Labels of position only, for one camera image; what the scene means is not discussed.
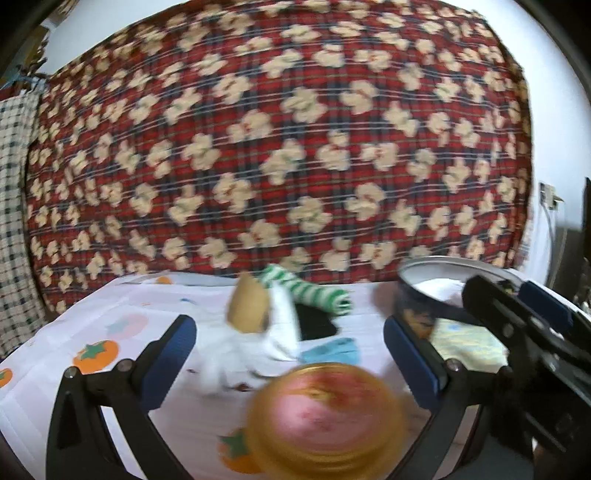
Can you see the black knit cloth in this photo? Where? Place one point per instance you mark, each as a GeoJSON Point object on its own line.
{"type": "Point", "coordinates": [316, 325]}

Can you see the white wall socket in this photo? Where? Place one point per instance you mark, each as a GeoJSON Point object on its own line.
{"type": "Point", "coordinates": [549, 196]}

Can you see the dark wooden coat hook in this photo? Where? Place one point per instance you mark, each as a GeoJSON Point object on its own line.
{"type": "Point", "coordinates": [39, 62]}

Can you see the light blue cloth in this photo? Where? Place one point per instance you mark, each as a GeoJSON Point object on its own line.
{"type": "Point", "coordinates": [332, 353]}

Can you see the green white striped knit cloth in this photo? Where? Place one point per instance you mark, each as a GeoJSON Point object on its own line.
{"type": "Point", "coordinates": [314, 293]}

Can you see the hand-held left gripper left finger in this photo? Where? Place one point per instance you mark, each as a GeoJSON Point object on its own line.
{"type": "Point", "coordinates": [178, 341]}

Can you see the red plaid teddy bear blanket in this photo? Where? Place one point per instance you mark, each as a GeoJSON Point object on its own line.
{"type": "Point", "coordinates": [277, 138]}

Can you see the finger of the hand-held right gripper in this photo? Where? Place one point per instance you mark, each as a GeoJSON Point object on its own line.
{"type": "Point", "coordinates": [549, 307]}
{"type": "Point", "coordinates": [508, 314]}

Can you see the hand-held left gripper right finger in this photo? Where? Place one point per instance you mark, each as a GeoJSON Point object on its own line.
{"type": "Point", "coordinates": [411, 364]}

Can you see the cream checkered cloth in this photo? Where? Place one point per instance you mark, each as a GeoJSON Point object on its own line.
{"type": "Point", "coordinates": [14, 207]}

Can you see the yellow sponge cloth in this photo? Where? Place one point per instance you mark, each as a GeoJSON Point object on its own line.
{"type": "Point", "coordinates": [471, 341]}

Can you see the dark flat screen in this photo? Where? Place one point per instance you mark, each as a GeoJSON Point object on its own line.
{"type": "Point", "coordinates": [577, 258]}

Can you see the white fruit print tablecloth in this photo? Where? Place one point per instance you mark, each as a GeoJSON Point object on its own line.
{"type": "Point", "coordinates": [138, 300]}

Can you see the round metal cookie tin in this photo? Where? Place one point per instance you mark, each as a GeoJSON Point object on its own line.
{"type": "Point", "coordinates": [411, 300]}

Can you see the tan cloth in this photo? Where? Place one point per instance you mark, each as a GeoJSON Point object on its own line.
{"type": "Point", "coordinates": [247, 307]}

